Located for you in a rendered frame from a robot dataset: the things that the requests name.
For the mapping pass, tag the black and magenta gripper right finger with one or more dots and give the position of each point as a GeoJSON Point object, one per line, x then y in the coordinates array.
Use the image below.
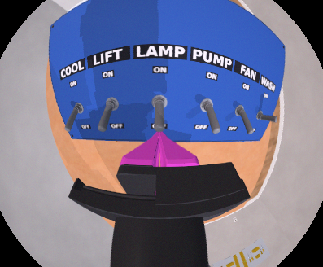
{"type": "Point", "coordinates": [173, 155]}

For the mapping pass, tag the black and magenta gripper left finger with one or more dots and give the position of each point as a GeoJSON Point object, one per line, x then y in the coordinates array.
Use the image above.
{"type": "Point", "coordinates": [145, 154]}

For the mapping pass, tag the blue switch panel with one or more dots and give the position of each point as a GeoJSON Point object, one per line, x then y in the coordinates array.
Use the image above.
{"type": "Point", "coordinates": [121, 68]}

